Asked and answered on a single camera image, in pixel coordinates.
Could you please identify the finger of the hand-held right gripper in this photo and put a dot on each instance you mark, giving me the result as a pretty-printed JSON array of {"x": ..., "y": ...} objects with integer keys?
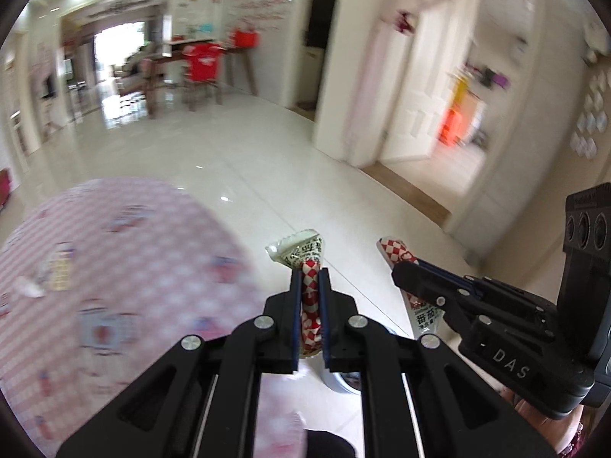
[
  {"x": 420, "y": 280},
  {"x": 496, "y": 289}
]

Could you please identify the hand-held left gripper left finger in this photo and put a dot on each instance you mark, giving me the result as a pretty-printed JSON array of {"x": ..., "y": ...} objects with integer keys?
[{"x": 297, "y": 307}]

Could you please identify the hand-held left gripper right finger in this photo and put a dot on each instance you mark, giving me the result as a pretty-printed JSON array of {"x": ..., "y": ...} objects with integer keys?
[{"x": 326, "y": 307}]

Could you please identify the red checked sauce sachet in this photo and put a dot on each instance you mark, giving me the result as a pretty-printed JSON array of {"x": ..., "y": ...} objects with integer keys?
[
  {"x": 396, "y": 250},
  {"x": 298, "y": 250}
]

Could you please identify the person's right hand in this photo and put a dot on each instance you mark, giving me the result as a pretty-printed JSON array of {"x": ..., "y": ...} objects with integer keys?
[{"x": 534, "y": 415}]

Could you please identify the dark cloth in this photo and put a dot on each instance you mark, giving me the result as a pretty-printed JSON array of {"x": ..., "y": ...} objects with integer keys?
[{"x": 332, "y": 446}]

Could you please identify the orange storage box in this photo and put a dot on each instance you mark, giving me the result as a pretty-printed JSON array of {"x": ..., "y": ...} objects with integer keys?
[{"x": 449, "y": 129}]

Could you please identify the pink checked tablecloth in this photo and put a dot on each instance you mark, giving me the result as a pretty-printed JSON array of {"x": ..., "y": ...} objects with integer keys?
[{"x": 143, "y": 272}]

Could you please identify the white door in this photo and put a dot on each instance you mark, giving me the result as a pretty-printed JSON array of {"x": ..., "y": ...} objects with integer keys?
[{"x": 382, "y": 105}]

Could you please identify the white cabinet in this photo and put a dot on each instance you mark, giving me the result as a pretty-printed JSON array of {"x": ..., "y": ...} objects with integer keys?
[{"x": 312, "y": 76}]

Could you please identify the red covered chair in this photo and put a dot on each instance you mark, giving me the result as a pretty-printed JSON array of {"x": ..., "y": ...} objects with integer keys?
[{"x": 203, "y": 90}]

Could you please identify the red door ornament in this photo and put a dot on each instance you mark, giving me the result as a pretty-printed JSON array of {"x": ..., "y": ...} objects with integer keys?
[{"x": 404, "y": 21}]

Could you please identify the red shirt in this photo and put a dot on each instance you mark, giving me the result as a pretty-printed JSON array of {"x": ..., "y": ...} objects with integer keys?
[{"x": 204, "y": 61}]

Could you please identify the crumpled white tissue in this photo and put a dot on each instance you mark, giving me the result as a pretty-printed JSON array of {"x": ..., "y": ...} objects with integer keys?
[{"x": 28, "y": 287}]

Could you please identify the red tote bag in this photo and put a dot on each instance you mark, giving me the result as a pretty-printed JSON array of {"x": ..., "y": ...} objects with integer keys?
[{"x": 246, "y": 38}]

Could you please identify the wooden dining table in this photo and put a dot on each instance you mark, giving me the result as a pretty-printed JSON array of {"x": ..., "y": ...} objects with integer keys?
[{"x": 167, "y": 57}]

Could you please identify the pink cushion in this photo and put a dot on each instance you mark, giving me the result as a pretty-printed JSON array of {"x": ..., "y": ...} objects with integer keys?
[{"x": 4, "y": 188}]

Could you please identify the group of white wall papers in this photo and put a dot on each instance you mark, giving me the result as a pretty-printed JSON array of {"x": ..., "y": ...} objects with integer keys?
[{"x": 589, "y": 124}]

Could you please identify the rows of wall certificates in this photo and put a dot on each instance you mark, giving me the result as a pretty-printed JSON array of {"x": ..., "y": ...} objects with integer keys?
[{"x": 274, "y": 7}]

